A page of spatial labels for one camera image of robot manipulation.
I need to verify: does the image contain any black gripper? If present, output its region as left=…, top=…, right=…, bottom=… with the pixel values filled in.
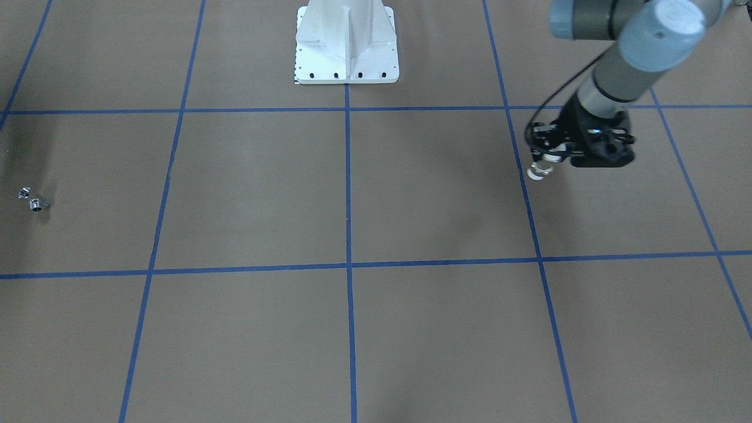
left=530, top=94, right=631, bottom=162

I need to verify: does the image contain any white PPR valve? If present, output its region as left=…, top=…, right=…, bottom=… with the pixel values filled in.
left=526, top=153, right=558, bottom=180

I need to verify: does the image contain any small chrome pipe fitting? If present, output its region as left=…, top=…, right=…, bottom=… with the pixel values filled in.
left=17, top=186, right=51, bottom=212

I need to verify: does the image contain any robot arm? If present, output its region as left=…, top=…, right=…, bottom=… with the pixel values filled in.
left=525, top=1, right=731, bottom=168

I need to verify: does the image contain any brown paper table mat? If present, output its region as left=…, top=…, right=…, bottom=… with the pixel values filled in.
left=2, top=1, right=750, bottom=422

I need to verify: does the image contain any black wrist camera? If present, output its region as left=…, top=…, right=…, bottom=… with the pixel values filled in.
left=570, top=131, right=636, bottom=168

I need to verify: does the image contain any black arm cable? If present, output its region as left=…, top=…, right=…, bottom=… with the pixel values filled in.
left=525, top=50, right=609, bottom=147

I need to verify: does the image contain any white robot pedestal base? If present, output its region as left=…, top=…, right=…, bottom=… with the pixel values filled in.
left=294, top=1, right=400, bottom=84

